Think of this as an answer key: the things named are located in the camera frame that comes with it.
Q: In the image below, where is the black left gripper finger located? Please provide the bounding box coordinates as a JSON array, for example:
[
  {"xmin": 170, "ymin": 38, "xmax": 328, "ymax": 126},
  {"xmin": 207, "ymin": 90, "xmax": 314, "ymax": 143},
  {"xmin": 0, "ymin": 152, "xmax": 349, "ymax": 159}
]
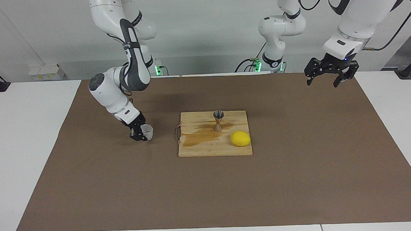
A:
[
  {"xmin": 304, "ymin": 57, "xmax": 325, "ymax": 86},
  {"xmin": 332, "ymin": 60, "xmax": 360, "ymax": 88}
]

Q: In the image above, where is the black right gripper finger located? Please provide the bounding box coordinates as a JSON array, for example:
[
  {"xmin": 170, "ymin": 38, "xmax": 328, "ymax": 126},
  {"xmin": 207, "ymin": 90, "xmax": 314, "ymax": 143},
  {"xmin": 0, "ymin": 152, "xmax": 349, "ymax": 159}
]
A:
[{"xmin": 129, "ymin": 127, "xmax": 147, "ymax": 142}]

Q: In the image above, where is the small clear glass cup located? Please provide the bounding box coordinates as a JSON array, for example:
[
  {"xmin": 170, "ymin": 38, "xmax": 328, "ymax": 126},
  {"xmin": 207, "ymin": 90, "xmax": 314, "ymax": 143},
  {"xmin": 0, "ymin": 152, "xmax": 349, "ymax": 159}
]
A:
[{"xmin": 141, "ymin": 124, "xmax": 155, "ymax": 141}]

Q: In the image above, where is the steel double jigger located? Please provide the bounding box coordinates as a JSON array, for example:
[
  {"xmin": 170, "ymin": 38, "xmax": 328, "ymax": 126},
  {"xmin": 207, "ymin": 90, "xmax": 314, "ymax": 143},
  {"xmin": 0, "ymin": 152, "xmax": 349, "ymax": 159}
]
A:
[{"xmin": 213, "ymin": 110, "xmax": 226, "ymax": 133}]

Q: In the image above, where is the brown paper table mat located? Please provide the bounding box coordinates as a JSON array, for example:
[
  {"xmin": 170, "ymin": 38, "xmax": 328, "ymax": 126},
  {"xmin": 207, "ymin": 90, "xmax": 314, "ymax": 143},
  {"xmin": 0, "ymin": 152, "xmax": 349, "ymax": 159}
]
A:
[{"xmin": 9, "ymin": 66, "xmax": 411, "ymax": 231}]

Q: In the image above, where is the wooden cutting board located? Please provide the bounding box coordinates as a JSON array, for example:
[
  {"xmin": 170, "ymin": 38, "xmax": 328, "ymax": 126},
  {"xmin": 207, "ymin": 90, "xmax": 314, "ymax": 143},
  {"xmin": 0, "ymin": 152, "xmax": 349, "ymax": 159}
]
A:
[{"xmin": 174, "ymin": 109, "xmax": 253, "ymax": 159}]

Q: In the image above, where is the yellow lemon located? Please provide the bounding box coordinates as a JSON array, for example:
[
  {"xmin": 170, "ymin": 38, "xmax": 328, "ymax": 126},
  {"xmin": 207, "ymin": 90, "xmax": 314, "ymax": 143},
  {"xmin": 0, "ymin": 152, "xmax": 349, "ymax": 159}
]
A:
[{"xmin": 230, "ymin": 130, "xmax": 252, "ymax": 147}]

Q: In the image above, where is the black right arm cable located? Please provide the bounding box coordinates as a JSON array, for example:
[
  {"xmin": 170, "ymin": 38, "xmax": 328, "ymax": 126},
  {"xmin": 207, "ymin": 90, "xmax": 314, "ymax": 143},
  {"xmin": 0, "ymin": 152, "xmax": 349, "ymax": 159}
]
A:
[{"xmin": 105, "ymin": 31, "xmax": 133, "ymax": 98}]

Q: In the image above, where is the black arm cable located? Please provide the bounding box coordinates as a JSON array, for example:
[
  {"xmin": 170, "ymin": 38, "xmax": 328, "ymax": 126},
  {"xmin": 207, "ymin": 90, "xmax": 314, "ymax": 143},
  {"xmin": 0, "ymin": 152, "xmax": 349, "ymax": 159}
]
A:
[
  {"xmin": 105, "ymin": 31, "xmax": 133, "ymax": 98},
  {"xmin": 295, "ymin": 0, "xmax": 411, "ymax": 54}
]

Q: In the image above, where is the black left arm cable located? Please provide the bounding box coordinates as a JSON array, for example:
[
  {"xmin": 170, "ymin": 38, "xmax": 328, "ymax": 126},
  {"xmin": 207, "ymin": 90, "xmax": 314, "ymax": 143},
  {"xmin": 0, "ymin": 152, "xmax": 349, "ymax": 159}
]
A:
[{"xmin": 295, "ymin": 0, "xmax": 411, "ymax": 54}]

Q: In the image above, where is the black base cable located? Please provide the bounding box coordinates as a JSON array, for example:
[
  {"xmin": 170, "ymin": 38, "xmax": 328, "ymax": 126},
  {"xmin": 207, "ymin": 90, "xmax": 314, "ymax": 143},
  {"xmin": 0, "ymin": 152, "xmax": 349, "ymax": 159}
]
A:
[{"xmin": 234, "ymin": 40, "xmax": 268, "ymax": 73}]

